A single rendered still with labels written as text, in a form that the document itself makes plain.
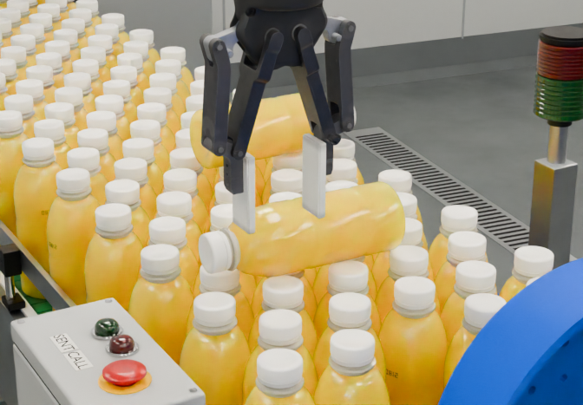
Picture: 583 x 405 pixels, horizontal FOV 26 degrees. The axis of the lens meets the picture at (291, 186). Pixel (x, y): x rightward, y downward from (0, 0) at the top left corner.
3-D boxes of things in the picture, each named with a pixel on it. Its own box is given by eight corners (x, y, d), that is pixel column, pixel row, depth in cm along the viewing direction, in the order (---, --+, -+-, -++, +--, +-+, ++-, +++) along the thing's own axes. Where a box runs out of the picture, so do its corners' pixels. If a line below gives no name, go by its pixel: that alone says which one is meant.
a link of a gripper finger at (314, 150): (302, 133, 110) (309, 132, 111) (301, 207, 113) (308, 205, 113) (319, 144, 108) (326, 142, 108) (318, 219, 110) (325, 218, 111)
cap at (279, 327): (296, 349, 112) (296, 330, 111) (253, 343, 113) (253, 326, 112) (305, 329, 116) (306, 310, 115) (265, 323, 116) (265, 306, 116)
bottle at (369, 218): (415, 239, 124) (245, 277, 116) (383, 256, 130) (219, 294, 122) (394, 171, 125) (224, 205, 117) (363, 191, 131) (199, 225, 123)
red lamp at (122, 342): (114, 358, 107) (114, 345, 107) (105, 347, 109) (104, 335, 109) (139, 351, 108) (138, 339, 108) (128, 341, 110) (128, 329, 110)
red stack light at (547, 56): (560, 83, 144) (563, 50, 142) (524, 69, 149) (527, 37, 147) (603, 75, 147) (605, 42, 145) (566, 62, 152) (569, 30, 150)
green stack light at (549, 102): (557, 125, 146) (560, 84, 144) (521, 110, 151) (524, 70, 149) (599, 116, 149) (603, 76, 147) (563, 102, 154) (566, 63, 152)
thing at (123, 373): (112, 395, 102) (112, 383, 101) (96, 375, 104) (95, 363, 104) (153, 384, 103) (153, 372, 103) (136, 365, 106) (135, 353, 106)
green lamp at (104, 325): (100, 341, 110) (99, 329, 110) (90, 330, 112) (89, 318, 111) (123, 335, 111) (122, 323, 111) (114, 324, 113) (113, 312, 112)
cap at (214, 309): (237, 308, 119) (236, 291, 119) (234, 328, 116) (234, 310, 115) (195, 308, 119) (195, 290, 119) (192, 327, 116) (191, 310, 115)
